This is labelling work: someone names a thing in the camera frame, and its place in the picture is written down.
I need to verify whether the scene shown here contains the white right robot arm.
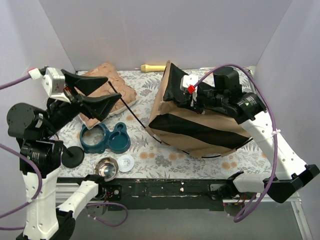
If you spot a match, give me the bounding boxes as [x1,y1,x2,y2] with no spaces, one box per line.
[180,65,320,203]

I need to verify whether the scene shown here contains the stainless steel bowl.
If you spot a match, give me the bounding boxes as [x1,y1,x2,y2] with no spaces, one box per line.
[94,157,119,182]

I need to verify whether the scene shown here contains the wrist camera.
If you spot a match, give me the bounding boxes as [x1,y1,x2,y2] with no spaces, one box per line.
[28,67,71,103]
[180,74,199,94]

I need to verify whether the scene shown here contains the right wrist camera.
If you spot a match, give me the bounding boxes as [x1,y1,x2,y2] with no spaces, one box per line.
[180,74,199,94]

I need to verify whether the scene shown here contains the aluminium frame rail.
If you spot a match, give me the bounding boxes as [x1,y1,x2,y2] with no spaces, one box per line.
[21,181,313,240]

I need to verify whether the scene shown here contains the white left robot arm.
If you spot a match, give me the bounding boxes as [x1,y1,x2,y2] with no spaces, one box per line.
[6,66,121,240]

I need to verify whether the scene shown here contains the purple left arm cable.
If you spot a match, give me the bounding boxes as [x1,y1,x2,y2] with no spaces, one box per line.
[0,73,129,231]

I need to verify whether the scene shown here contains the teal double pet feeder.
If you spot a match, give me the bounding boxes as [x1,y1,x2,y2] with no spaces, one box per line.
[79,122,131,154]

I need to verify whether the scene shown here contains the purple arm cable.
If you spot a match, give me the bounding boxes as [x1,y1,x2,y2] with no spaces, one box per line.
[0,73,129,231]
[196,64,278,223]

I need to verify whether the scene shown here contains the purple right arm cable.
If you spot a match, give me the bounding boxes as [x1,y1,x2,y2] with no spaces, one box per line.
[196,64,278,223]

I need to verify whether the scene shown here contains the black microphone stand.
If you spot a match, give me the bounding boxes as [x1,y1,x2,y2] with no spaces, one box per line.
[61,146,85,169]

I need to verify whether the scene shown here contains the clear plastic lid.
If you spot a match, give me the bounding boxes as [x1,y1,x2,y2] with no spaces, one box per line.
[117,154,135,173]

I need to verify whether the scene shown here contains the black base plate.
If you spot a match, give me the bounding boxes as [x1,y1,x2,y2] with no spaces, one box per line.
[77,174,286,212]

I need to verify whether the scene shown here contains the peach patterned pillow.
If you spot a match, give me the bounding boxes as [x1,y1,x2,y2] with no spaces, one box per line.
[79,62,138,129]

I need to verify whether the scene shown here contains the floral table mat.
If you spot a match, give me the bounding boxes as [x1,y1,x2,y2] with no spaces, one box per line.
[58,70,272,179]

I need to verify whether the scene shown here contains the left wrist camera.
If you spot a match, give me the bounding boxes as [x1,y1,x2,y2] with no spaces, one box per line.
[28,67,71,103]

